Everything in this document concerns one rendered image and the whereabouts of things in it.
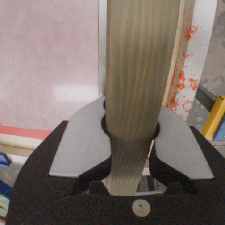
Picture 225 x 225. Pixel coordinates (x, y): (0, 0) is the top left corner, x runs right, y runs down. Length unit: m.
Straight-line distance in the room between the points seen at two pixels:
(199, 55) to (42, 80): 0.29
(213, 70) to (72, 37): 1.42
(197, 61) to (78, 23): 0.21
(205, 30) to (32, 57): 0.31
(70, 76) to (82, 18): 0.11
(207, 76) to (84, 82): 1.37
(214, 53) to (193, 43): 1.26
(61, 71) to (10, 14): 0.15
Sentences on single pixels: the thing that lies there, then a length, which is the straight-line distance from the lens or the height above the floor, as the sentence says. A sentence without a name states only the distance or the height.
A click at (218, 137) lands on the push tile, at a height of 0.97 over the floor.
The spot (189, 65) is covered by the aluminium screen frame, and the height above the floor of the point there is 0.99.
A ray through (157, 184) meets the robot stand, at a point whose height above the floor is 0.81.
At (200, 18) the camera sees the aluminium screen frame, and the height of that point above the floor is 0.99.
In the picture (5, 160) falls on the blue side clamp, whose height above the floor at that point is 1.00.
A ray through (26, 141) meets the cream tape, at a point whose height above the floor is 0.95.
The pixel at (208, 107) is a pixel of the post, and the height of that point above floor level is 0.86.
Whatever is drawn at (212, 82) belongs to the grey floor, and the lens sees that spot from 1.58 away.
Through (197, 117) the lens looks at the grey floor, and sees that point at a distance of 1.72.
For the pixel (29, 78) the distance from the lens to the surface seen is 0.32.
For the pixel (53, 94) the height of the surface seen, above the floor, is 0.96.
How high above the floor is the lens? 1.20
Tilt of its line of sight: 57 degrees down
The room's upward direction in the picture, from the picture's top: 175 degrees counter-clockwise
